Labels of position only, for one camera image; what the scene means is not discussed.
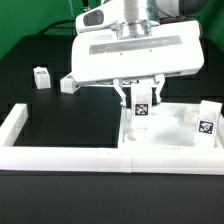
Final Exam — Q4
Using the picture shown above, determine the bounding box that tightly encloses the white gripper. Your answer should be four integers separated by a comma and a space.
71, 21, 204, 107

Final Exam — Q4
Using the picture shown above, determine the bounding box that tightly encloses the white U-shaped fence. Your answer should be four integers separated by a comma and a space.
0, 104, 224, 175

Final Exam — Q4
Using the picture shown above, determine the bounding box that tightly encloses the black cable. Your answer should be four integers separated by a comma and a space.
37, 18, 81, 36

